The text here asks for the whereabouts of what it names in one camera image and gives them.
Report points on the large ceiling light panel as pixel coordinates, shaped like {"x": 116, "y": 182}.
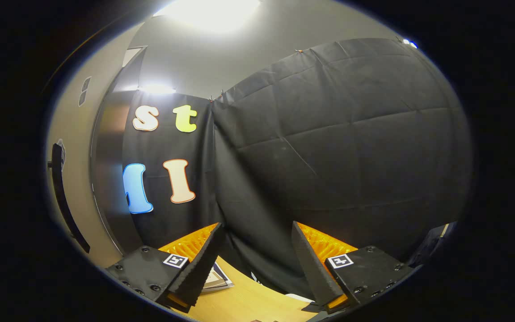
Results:
{"x": 213, "y": 13}

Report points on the white cabinet door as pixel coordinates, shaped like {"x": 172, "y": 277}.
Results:
{"x": 74, "y": 120}

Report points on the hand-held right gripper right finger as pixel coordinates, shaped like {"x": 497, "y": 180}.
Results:
{"x": 313, "y": 268}

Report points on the white and grey cabinet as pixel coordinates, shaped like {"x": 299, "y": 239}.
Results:
{"x": 110, "y": 179}

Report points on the black backdrop cloth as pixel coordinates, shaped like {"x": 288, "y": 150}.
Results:
{"x": 329, "y": 156}

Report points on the narrow ceiling light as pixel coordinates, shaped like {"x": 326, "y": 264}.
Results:
{"x": 157, "y": 89}

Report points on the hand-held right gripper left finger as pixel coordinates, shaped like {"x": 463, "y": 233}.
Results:
{"x": 204, "y": 268}

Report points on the small ceiling light panel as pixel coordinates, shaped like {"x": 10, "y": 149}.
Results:
{"x": 409, "y": 43}

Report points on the dark blue fabric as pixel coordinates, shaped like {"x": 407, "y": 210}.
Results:
{"x": 432, "y": 243}

